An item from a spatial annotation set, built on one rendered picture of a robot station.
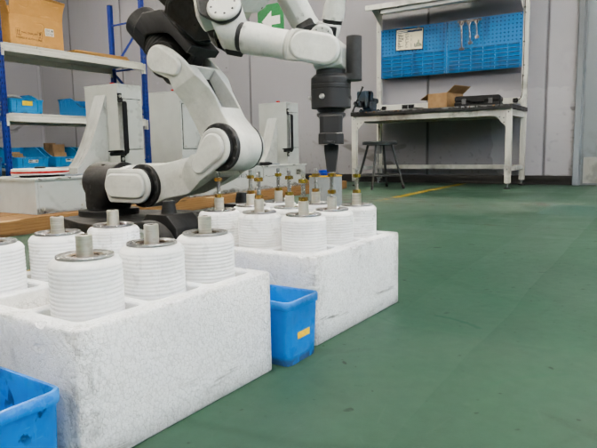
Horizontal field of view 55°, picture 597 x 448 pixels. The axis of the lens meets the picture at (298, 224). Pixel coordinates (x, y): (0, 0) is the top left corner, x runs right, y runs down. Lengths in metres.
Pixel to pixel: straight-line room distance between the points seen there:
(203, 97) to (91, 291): 1.08
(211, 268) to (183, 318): 0.12
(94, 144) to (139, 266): 2.82
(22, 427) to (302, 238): 0.65
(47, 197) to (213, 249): 2.38
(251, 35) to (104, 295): 0.75
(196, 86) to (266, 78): 5.81
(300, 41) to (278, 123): 3.82
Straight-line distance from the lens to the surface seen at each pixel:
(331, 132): 1.26
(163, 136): 4.13
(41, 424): 0.74
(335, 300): 1.20
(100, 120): 3.69
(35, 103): 6.45
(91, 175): 2.14
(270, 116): 5.13
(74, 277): 0.78
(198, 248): 0.94
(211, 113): 1.75
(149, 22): 1.94
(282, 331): 1.05
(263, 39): 1.34
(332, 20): 1.99
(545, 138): 6.23
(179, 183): 1.85
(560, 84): 6.24
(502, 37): 6.27
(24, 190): 3.31
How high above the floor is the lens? 0.39
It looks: 7 degrees down
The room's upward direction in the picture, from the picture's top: 1 degrees counter-clockwise
